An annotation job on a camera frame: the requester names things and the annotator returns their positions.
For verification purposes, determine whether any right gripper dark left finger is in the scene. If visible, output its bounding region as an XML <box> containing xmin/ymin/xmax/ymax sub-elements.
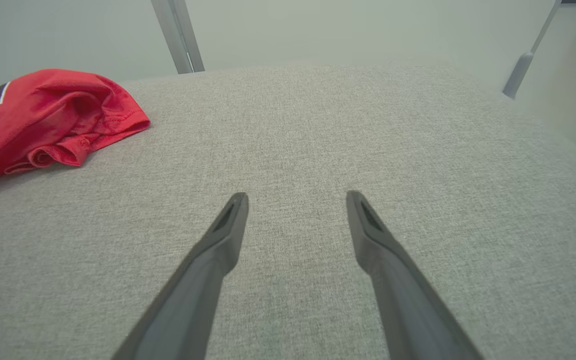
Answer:
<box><xmin>113</xmin><ymin>192</ymin><xmax>250</xmax><ymax>360</ymax></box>

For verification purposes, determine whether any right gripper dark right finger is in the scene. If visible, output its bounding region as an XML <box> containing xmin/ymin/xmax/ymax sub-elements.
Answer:
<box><xmin>346</xmin><ymin>190</ymin><xmax>484</xmax><ymax>360</ymax></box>

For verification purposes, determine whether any red jersey with white sleeves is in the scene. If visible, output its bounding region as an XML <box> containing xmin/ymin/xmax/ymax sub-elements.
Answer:
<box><xmin>0</xmin><ymin>69</ymin><xmax>151</xmax><ymax>192</ymax></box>

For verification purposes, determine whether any grey wheeled stand leg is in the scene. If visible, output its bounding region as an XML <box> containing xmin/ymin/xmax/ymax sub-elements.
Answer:
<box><xmin>502</xmin><ymin>0</ymin><xmax>562</xmax><ymax>100</ymax></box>

